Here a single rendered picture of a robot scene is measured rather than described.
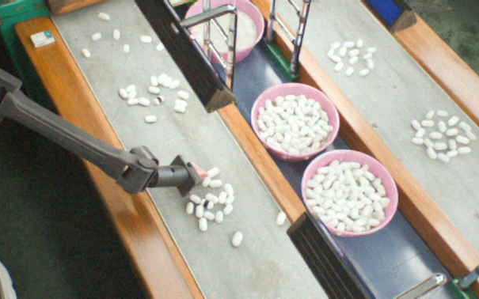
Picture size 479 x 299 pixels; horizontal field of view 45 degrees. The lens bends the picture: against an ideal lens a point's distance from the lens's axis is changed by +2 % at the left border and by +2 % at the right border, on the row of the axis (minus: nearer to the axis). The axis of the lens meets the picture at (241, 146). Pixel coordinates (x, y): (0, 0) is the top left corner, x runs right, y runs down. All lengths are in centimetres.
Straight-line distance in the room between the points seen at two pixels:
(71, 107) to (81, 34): 31
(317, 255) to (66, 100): 95
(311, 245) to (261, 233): 39
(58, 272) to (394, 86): 142
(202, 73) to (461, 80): 92
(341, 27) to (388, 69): 23
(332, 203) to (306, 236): 46
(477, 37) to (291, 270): 206
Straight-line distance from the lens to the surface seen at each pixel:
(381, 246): 167
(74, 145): 141
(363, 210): 163
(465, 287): 164
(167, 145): 168
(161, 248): 151
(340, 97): 180
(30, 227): 247
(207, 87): 136
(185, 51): 142
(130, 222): 154
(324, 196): 164
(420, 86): 193
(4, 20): 202
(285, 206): 157
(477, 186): 178
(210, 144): 168
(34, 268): 239
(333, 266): 115
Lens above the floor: 215
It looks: 57 degrees down
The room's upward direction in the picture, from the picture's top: 6 degrees clockwise
